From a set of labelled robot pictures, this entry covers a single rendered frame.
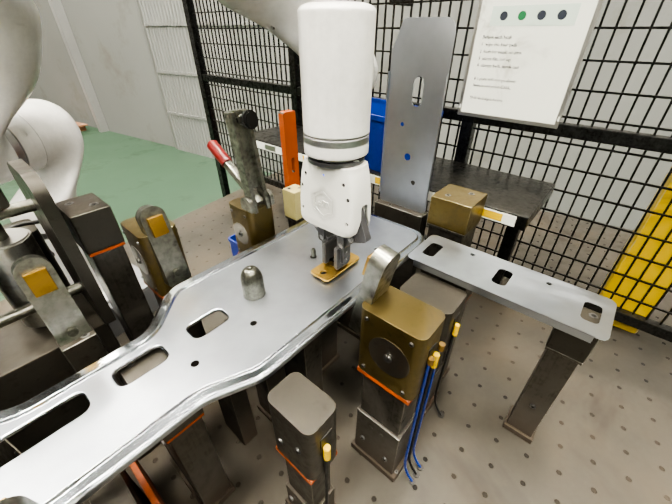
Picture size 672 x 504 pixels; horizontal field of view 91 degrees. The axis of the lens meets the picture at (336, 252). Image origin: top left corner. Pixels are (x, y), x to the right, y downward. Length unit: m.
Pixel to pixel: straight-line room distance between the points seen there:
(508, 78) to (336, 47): 0.58
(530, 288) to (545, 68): 0.49
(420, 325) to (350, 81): 0.28
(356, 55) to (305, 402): 0.37
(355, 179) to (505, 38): 0.58
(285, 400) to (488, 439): 0.45
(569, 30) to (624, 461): 0.79
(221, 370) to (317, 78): 0.34
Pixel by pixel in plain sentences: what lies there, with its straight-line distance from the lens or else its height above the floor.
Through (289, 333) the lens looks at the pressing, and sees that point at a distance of 0.44.
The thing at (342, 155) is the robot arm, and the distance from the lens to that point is 0.41.
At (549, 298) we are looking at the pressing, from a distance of 0.57.
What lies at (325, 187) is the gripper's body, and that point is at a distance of 0.44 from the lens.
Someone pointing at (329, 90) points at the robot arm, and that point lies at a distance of 0.40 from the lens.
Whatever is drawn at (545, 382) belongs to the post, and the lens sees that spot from 0.66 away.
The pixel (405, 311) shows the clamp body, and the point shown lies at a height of 1.05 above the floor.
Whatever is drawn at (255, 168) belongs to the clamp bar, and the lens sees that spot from 0.62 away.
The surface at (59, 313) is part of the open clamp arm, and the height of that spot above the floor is 1.03.
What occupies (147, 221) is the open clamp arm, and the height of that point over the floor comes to 1.09.
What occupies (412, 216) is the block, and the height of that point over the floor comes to 0.99.
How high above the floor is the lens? 1.32
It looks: 34 degrees down
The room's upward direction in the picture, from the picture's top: straight up
